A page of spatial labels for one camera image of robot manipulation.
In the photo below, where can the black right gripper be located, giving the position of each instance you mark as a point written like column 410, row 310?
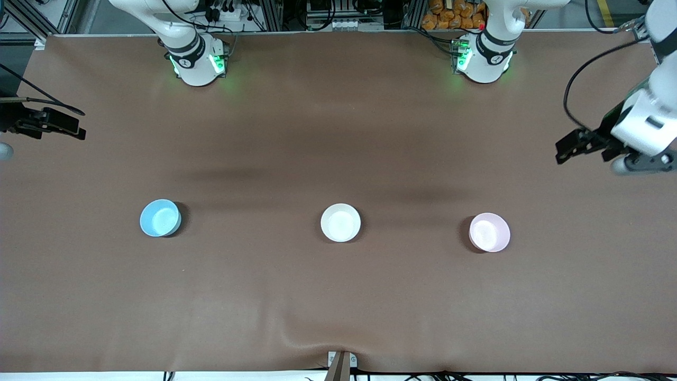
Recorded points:
column 11, row 121

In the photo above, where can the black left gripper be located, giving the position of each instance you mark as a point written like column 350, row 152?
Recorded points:
column 603, row 136

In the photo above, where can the pink bowl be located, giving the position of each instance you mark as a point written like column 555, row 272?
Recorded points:
column 489, row 233

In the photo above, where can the blue bowl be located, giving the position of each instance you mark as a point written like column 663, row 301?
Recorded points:
column 158, row 218

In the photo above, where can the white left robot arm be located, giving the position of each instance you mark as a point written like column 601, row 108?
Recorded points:
column 484, row 63

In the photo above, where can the white bowl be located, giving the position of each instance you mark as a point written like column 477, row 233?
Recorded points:
column 340, row 222

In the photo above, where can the orange packaged goods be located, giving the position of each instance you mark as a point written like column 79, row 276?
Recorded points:
column 449, row 13

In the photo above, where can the white power strip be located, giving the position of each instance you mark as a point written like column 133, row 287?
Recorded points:
column 232, row 15

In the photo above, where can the aluminium frame profile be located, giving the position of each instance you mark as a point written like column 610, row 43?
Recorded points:
column 29, row 21
column 413, row 13
column 271, row 13

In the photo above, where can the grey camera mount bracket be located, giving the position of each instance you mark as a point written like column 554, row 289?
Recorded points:
column 338, row 370

